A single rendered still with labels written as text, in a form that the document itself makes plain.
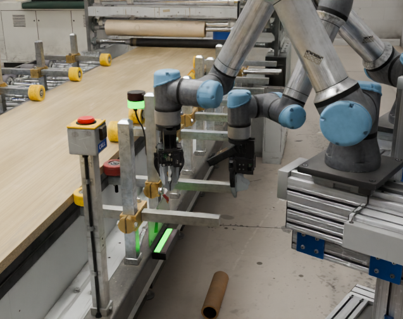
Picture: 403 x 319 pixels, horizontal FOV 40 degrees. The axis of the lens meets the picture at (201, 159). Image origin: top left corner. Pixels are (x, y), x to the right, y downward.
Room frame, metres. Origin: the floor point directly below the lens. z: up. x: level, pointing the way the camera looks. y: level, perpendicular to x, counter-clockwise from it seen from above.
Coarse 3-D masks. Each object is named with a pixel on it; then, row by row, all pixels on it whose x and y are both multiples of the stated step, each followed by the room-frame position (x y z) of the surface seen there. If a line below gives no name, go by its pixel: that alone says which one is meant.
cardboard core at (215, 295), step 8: (216, 272) 2.45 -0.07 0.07; (224, 272) 2.45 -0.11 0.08; (216, 280) 2.37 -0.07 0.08; (224, 280) 2.39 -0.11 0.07; (216, 288) 2.30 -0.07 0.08; (224, 288) 2.34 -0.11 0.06; (208, 296) 2.24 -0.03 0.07; (216, 296) 2.24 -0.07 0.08; (208, 304) 2.17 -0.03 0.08; (216, 304) 2.18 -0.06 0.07; (208, 312) 2.21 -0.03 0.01; (216, 312) 2.16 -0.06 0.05
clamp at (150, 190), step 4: (160, 180) 1.74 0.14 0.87; (148, 184) 1.71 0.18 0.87; (152, 184) 1.71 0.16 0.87; (156, 184) 1.72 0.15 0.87; (160, 184) 1.73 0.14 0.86; (144, 188) 1.71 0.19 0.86; (148, 188) 1.71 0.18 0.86; (152, 188) 1.70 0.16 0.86; (156, 188) 1.70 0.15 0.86; (144, 192) 1.71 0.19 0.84; (148, 192) 1.71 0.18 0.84; (152, 192) 1.70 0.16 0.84; (156, 192) 1.70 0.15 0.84; (148, 196) 1.71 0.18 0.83; (152, 196) 1.70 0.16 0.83; (156, 196) 1.72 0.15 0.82
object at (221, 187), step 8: (112, 176) 1.81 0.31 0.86; (136, 176) 1.81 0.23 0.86; (144, 176) 1.81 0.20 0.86; (112, 184) 1.81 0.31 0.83; (120, 184) 1.80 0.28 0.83; (136, 184) 1.79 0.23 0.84; (144, 184) 1.78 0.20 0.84; (184, 184) 1.75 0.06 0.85; (192, 184) 1.75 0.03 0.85; (200, 184) 1.74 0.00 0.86; (208, 184) 1.74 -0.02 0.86; (216, 184) 1.73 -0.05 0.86; (224, 184) 1.73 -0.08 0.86; (224, 192) 1.72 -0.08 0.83
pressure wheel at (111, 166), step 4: (108, 160) 1.85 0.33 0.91; (112, 160) 1.84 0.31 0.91; (116, 160) 1.84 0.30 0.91; (104, 164) 1.81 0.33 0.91; (108, 164) 1.81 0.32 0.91; (112, 164) 1.81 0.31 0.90; (116, 164) 1.81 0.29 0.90; (104, 168) 1.80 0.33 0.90; (108, 168) 1.78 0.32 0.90; (112, 168) 1.78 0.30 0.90; (116, 168) 1.78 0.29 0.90; (104, 172) 1.80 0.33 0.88; (108, 172) 1.78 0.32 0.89; (112, 172) 1.78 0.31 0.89; (116, 172) 1.78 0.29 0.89; (116, 176) 1.81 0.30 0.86; (116, 188) 1.81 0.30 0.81
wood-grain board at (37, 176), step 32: (128, 64) 3.73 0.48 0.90; (160, 64) 3.71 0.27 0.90; (192, 64) 3.70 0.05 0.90; (64, 96) 2.83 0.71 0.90; (96, 96) 2.82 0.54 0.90; (0, 128) 2.26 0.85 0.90; (32, 128) 2.26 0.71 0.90; (64, 128) 2.26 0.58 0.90; (0, 160) 1.87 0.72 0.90; (32, 160) 1.87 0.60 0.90; (64, 160) 1.87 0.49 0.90; (0, 192) 1.58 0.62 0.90; (32, 192) 1.58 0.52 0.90; (64, 192) 1.58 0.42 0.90; (0, 224) 1.37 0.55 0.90; (32, 224) 1.36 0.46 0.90; (0, 256) 1.19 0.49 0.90
